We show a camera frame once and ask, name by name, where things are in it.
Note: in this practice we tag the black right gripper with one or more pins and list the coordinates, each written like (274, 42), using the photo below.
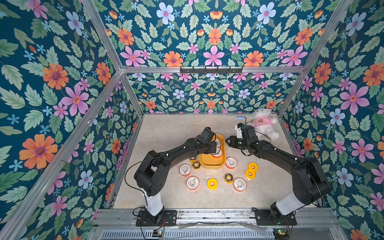
(235, 142)

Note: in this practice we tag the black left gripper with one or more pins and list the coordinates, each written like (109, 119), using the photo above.
(213, 148)

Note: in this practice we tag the orange white sealing tape roll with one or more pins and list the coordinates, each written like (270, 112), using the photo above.
(192, 183)
(218, 154)
(185, 170)
(231, 163)
(218, 143)
(239, 184)

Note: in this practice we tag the yellow plastic storage box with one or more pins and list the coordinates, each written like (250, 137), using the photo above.
(207, 161)

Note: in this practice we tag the black yellow sealing tape roll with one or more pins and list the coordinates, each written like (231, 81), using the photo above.
(196, 165)
(229, 178)
(194, 159)

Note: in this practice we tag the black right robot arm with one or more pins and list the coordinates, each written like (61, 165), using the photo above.
(308, 178)

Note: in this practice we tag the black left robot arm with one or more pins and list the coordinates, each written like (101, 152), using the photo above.
(153, 171)

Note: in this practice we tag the white plush bear pink shirt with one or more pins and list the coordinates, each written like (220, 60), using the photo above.
(263, 121)

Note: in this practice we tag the white perforated vent panel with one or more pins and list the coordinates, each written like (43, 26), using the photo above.
(187, 234)

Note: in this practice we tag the green circuit board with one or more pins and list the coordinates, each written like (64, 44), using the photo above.
(158, 232)

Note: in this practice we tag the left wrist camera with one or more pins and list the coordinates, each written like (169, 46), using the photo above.
(206, 136)

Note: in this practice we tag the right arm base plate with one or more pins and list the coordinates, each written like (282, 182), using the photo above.
(268, 217)

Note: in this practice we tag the black hook rail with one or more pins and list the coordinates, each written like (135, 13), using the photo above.
(210, 70)

